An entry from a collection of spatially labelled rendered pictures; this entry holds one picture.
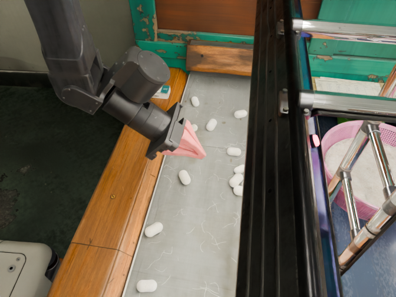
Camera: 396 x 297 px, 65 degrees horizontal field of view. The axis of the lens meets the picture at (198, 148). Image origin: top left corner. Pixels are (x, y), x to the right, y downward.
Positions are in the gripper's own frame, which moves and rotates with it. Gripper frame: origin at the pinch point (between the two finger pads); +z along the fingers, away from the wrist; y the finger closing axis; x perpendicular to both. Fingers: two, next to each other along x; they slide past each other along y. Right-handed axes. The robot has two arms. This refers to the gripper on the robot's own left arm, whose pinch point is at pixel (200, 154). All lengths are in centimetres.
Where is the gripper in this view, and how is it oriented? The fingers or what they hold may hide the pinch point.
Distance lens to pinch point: 58.5
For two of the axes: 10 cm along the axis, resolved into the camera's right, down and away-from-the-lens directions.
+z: 7.6, 5.1, 4.0
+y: 1.6, -7.4, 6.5
